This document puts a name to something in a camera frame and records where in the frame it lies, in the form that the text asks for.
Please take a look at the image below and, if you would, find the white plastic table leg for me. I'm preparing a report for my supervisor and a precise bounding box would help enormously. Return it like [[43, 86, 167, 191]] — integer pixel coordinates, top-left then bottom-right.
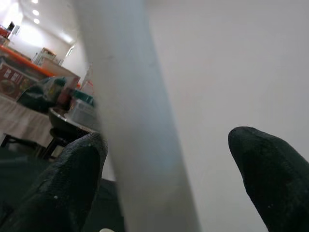
[[72, 0, 202, 232]]

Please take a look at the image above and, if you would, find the orange trimmed display case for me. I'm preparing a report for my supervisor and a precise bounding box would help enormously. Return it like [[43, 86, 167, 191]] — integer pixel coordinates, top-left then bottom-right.
[[0, 44, 56, 78]]

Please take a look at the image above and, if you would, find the clear box green lid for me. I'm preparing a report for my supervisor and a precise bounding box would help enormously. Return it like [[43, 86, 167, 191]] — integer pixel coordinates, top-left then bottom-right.
[[69, 89, 97, 124]]

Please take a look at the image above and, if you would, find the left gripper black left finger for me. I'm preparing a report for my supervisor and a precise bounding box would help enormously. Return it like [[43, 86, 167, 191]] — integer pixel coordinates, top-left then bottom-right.
[[0, 132, 109, 232]]

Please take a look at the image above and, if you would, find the black round stool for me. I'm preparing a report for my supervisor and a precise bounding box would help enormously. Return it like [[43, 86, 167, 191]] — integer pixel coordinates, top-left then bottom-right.
[[44, 128, 73, 160]]

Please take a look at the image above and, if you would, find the dark green bag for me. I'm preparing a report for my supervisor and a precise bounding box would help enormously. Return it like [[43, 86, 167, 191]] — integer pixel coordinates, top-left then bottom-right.
[[16, 76, 73, 114]]

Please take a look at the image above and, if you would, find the black wok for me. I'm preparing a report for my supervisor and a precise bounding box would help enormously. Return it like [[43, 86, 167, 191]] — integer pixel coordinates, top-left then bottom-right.
[[48, 107, 101, 133]]

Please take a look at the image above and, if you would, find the red printed poster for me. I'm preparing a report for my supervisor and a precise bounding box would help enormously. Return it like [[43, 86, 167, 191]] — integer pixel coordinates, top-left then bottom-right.
[[0, 61, 33, 100]]

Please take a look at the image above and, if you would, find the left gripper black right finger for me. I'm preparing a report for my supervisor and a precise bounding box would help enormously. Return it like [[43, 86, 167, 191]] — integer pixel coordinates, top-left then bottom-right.
[[227, 125, 309, 232]]

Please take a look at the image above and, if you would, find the beige tablecloth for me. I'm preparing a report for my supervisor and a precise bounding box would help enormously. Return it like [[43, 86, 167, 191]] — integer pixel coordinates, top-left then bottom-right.
[[0, 94, 55, 147]]

